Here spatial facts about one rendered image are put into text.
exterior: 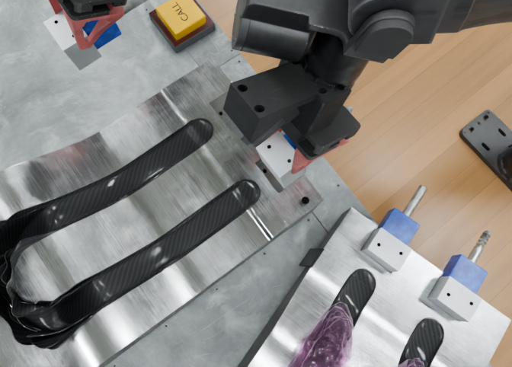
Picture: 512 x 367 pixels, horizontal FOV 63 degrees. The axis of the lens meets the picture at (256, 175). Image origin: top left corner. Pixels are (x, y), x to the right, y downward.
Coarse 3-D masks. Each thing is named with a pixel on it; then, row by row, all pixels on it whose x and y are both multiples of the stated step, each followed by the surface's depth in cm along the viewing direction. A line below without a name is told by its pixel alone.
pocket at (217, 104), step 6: (222, 96) 60; (210, 102) 59; (216, 102) 61; (222, 102) 62; (216, 108) 62; (222, 108) 62; (222, 114) 62; (222, 120) 61; (228, 120) 61; (228, 126) 61
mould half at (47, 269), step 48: (192, 96) 59; (96, 144) 57; (144, 144) 58; (240, 144) 58; (0, 192) 50; (48, 192) 52; (144, 192) 56; (192, 192) 56; (288, 192) 56; (48, 240) 49; (96, 240) 52; (144, 240) 54; (240, 240) 55; (48, 288) 48; (144, 288) 51; (192, 288) 53; (0, 336) 53; (96, 336) 47; (144, 336) 57
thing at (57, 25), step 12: (132, 0) 57; (144, 0) 57; (60, 12) 54; (48, 24) 53; (60, 24) 53; (60, 36) 53; (72, 36) 53; (84, 36) 53; (108, 36) 56; (72, 48) 53; (96, 48) 56; (72, 60) 55; (84, 60) 57
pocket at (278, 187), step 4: (260, 160) 58; (256, 164) 59; (260, 164) 60; (264, 164) 60; (260, 168) 60; (264, 168) 60; (264, 172) 61; (268, 172) 60; (268, 176) 60; (272, 176) 60; (268, 180) 59; (272, 180) 59; (276, 180) 60; (272, 184) 59; (276, 184) 59; (280, 184) 59; (276, 188) 59; (280, 188) 59; (284, 188) 59
